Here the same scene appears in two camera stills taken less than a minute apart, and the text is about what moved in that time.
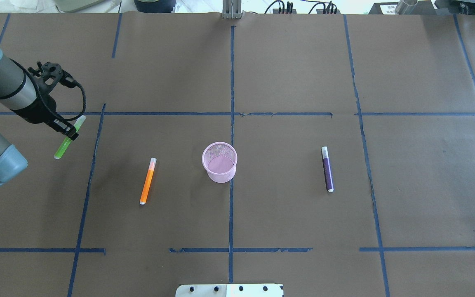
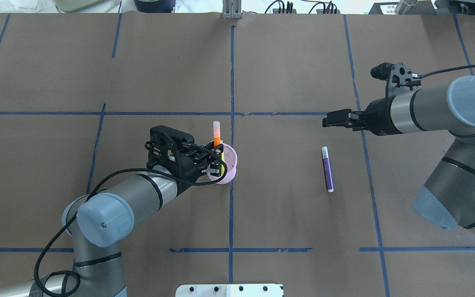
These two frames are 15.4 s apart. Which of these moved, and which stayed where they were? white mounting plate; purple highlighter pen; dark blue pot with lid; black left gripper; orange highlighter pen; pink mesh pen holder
Moved: black left gripper; orange highlighter pen
Stayed: purple highlighter pen; dark blue pot with lid; pink mesh pen holder; white mounting plate
